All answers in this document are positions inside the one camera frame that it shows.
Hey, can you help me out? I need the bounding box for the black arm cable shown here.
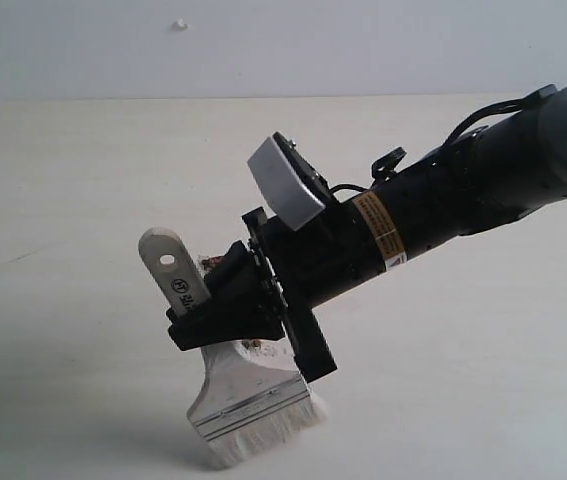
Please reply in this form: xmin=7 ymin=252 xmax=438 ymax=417
xmin=330 ymin=77 xmax=567 ymax=204

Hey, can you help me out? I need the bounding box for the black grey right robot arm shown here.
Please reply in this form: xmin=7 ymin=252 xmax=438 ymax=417
xmin=167 ymin=85 xmax=567 ymax=381

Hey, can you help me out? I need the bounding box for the white wooden paint brush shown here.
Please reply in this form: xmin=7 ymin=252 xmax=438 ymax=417
xmin=138 ymin=227 xmax=327 ymax=467

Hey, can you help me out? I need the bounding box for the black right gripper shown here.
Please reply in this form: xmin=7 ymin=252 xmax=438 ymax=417
xmin=166 ymin=190 xmax=407 ymax=381

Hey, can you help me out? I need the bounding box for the small white wall blob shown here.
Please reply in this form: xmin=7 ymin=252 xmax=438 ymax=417
xmin=171 ymin=19 xmax=191 ymax=32

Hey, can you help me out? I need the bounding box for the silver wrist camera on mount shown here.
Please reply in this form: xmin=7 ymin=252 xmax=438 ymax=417
xmin=247 ymin=131 xmax=339 ymax=231

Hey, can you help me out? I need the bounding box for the pile of brown pellets and grit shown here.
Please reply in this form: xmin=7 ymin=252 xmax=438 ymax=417
xmin=196 ymin=255 xmax=299 ymax=373

